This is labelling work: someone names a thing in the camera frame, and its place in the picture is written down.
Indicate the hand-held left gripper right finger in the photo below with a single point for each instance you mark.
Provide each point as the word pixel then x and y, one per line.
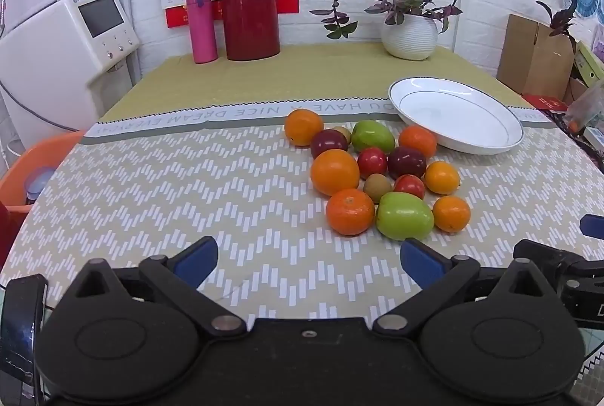
pixel 422 262

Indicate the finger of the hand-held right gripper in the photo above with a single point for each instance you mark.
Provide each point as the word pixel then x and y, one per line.
pixel 593 225
pixel 542 252

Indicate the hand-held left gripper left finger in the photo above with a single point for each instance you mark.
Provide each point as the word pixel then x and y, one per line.
pixel 196 259

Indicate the green mango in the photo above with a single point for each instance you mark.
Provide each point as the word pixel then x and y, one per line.
pixel 373 136
pixel 404 215

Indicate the small orange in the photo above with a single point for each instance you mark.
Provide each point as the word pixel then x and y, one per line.
pixel 451 213

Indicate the small red plum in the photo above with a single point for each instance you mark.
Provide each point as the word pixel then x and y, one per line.
pixel 372 162
pixel 409 185

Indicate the kiwi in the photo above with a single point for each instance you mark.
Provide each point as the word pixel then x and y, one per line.
pixel 377 188
pixel 343 133

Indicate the yellow-orange citrus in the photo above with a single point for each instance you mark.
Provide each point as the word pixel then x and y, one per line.
pixel 442 177

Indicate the tangerine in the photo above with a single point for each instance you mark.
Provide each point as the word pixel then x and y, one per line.
pixel 418 140
pixel 350 211

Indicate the dark red plum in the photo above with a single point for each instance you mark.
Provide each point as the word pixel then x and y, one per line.
pixel 406 162
pixel 328 145

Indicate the large orange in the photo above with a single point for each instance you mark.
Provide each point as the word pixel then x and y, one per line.
pixel 335 172

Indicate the white plate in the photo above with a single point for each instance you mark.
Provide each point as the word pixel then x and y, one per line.
pixel 453 108

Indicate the green cutting mat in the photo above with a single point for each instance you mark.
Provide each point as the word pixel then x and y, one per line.
pixel 595 340

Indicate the patterned tablecloth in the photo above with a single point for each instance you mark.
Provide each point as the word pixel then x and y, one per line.
pixel 188 179

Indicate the clear plastic bag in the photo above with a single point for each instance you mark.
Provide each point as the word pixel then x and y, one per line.
pixel 587 111

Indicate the red packet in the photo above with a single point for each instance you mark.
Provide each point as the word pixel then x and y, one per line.
pixel 545 102

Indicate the green box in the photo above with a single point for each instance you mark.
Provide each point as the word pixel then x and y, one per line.
pixel 590 62

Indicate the orange plastic basin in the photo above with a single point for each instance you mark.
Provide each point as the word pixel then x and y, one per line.
pixel 52 151

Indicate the cardboard box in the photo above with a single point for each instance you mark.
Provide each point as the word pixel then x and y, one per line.
pixel 528 56

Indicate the black glossy device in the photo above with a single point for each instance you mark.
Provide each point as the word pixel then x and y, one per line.
pixel 19 330

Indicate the red plastic object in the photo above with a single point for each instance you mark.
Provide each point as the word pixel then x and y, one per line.
pixel 7 231

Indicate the purple leafy plant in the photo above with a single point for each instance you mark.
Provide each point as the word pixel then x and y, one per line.
pixel 562 16

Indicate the potted plant white ribbed pot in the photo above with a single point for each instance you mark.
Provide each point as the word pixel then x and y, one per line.
pixel 409 35

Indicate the pink bottle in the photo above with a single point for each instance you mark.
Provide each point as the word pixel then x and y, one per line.
pixel 203 28

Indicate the red paper sheet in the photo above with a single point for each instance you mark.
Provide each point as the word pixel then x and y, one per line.
pixel 177 16

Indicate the white water dispenser with screen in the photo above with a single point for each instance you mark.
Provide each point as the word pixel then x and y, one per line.
pixel 47 56

